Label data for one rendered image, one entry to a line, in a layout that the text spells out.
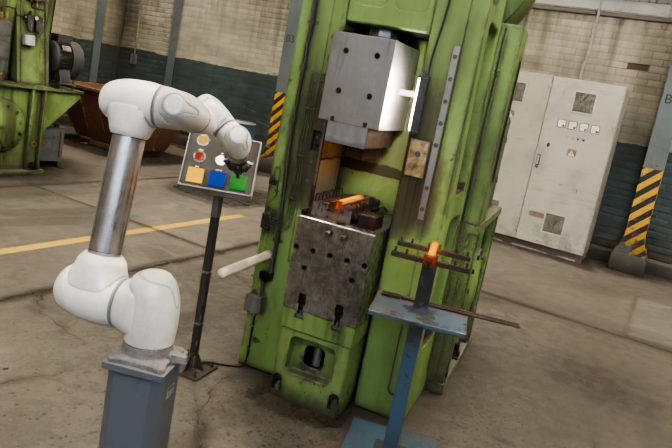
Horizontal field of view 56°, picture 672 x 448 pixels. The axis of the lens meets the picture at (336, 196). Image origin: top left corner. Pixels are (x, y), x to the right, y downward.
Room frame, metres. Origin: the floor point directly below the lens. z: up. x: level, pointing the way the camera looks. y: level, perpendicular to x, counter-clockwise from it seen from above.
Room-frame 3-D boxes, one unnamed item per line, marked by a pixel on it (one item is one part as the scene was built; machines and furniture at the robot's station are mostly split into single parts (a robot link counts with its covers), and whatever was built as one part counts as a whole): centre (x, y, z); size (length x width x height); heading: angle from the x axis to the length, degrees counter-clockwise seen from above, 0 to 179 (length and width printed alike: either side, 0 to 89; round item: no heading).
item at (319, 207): (3.10, -0.06, 0.96); 0.42 x 0.20 x 0.09; 160
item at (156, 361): (1.86, 0.47, 0.63); 0.22 x 0.18 x 0.06; 83
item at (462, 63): (3.11, -0.47, 1.15); 0.44 x 0.26 x 2.30; 160
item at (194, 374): (3.02, 0.56, 0.05); 0.22 x 0.22 x 0.09; 70
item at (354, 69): (3.08, -0.10, 1.56); 0.42 x 0.39 x 0.40; 160
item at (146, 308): (1.86, 0.50, 0.77); 0.18 x 0.16 x 0.22; 81
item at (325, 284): (3.09, -0.12, 0.69); 0.56 x 0.38 x 0.45; 160
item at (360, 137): (3.10, -0.06, 1.32); 0.42 x 0.20 x 0.10; 160
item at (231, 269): (2.93, 0.36, 0.62); 0.44 x 0.05 x 0.05; 160
